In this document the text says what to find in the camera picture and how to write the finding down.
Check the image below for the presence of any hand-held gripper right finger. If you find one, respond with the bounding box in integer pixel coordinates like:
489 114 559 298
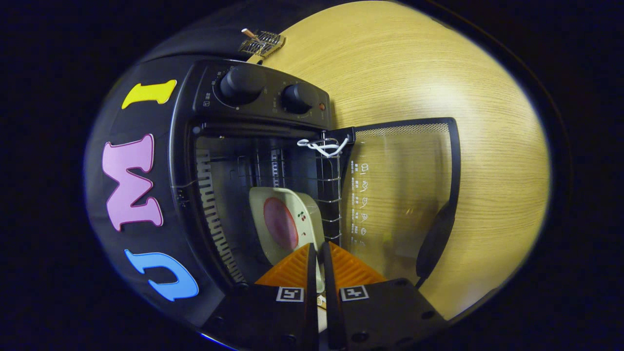
322 241 447 351

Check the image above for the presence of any gold wire holder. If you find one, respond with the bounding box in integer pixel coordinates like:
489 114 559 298
238 30 286 59

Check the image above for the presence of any black toaster oven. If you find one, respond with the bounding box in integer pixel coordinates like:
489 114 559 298
168 59 461 293

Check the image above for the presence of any pink round food slice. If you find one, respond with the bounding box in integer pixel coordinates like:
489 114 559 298
263 197 299 252

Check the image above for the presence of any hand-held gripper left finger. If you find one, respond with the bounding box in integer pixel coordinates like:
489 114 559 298
202 242 320 351

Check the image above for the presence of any white string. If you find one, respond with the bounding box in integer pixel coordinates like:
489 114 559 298
297 137 350 158

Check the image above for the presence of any metal wire oven rack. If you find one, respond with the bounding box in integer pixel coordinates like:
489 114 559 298
236 141 342 244

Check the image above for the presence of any cream square plate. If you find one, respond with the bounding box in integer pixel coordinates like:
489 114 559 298
249 187 328 333

